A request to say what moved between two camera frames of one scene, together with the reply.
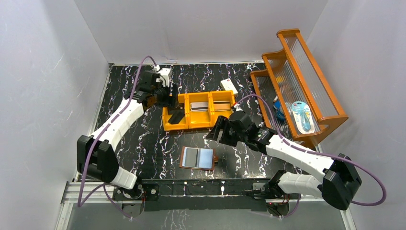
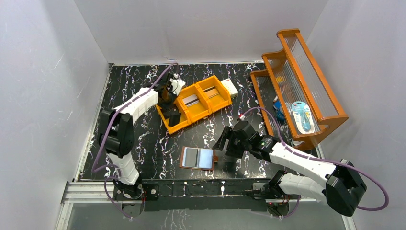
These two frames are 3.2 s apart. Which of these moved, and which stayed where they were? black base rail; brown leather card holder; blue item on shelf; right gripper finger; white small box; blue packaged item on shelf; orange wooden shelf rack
Moved: right gripper finger
Stayed: brown leather card holder; white small box; black base rail; blue packaged item on shelf; blue item on shelf; orange wooden shelf rack
